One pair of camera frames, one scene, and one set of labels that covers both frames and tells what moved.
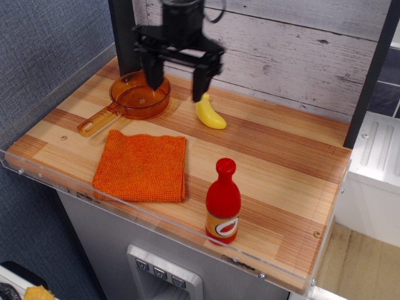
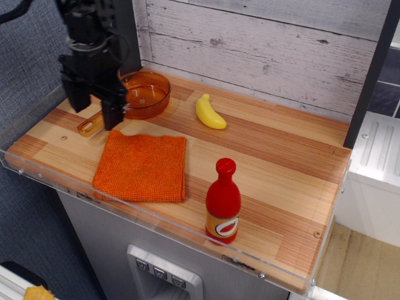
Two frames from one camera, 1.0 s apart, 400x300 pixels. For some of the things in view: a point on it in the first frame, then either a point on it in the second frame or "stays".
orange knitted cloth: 141,167 stays
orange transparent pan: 130,97 stays
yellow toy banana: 207,114 stays
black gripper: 180,37 -> 97,65
